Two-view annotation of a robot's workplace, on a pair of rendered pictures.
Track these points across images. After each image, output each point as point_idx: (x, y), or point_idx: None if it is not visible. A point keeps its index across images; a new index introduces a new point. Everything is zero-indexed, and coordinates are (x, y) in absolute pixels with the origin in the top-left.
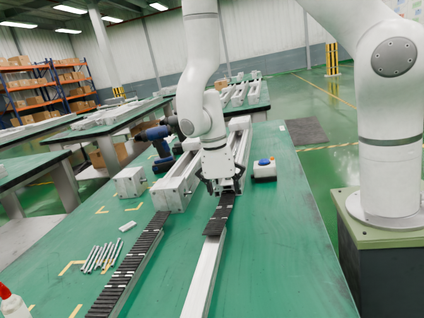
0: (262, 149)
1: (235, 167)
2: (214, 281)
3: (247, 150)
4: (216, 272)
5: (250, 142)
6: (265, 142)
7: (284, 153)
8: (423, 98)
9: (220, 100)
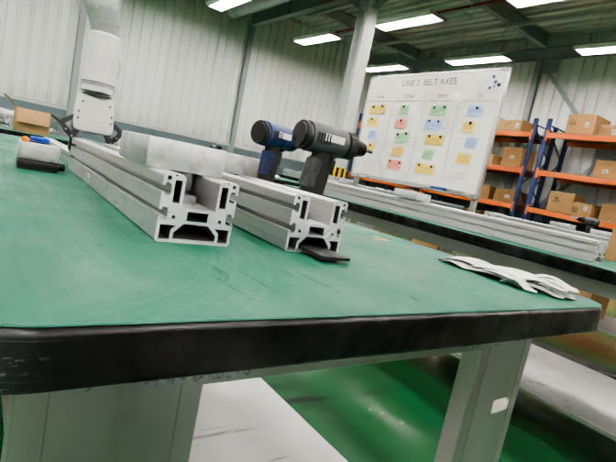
0: (62, 192)
1: (73, 124)
2: (62, 156)
3: (96, 174)
4: (63, 156)
5: (113, 199)
6: (60, 200)
7: None
8: None
9: (86, 40)
